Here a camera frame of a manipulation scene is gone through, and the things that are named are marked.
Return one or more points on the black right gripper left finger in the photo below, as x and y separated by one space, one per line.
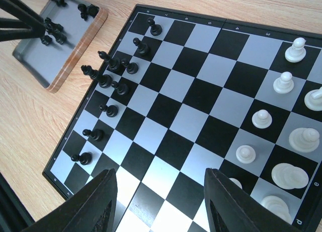
92 208

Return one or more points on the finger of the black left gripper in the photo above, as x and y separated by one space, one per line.
26 25

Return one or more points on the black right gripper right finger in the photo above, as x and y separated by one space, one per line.
229 208

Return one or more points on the black bishop piece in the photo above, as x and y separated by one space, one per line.
52 27

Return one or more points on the black pawn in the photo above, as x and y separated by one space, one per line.
95 134
111 111
155 29
121 88
46 40
142 48
131 67
84 158

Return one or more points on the black piece top view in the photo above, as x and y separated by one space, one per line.
104 80

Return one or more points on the black pawn lying flat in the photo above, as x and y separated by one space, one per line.
46 40

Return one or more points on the white pawn eight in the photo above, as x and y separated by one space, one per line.
237 182

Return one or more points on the metal tray wooden rim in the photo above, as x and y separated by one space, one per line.
50 65

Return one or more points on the white back rank piece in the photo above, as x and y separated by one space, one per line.
277 206
304 139
287 176

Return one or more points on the white pawn seven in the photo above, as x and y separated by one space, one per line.
245 154

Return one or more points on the white pawn six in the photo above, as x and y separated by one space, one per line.
262 119

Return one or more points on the black white chessboard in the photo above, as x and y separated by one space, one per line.
188 108

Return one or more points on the white pawn five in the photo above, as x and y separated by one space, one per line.
284 84

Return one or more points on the white pawn four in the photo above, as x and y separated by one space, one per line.
297 51

